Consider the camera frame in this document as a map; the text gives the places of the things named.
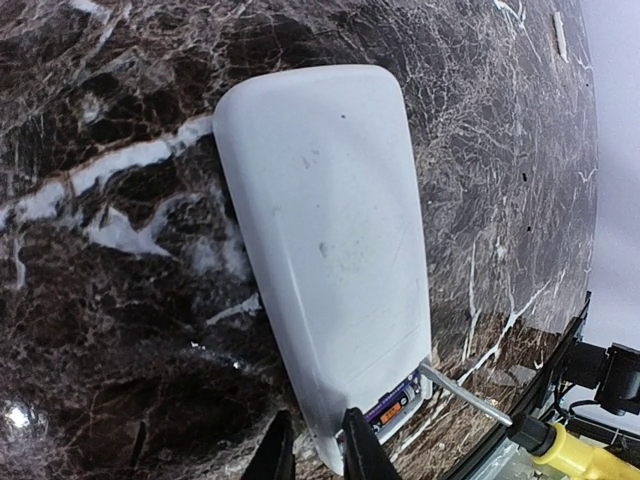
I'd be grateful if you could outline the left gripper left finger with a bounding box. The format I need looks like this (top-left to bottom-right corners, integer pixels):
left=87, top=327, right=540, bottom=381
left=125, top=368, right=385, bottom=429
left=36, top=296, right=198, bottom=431
left=242, top=410, right=295, bottom=480

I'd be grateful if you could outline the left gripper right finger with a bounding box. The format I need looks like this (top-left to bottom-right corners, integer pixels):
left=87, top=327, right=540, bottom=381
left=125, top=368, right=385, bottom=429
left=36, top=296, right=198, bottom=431
left=342, top=408, right=398, bottom=480

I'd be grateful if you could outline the yellow handled screwdriver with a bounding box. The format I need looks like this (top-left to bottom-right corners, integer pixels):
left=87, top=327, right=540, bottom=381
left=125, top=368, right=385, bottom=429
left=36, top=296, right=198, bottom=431
left=418, top=359, right=639, bottom=480

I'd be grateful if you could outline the white battery cover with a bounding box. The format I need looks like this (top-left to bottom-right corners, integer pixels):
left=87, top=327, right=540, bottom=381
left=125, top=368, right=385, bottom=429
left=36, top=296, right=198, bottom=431
left=552, top=11, right=570, bottom=63

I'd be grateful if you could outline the purple battery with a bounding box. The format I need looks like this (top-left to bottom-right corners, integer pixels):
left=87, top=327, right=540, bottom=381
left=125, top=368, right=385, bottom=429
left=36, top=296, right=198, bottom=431
left=365, top=374, right=421, bottom=434

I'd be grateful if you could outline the black front rail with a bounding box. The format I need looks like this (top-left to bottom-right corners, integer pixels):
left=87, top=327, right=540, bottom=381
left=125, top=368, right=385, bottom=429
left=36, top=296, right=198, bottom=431
left=445, top=291, right=591, bottom=479

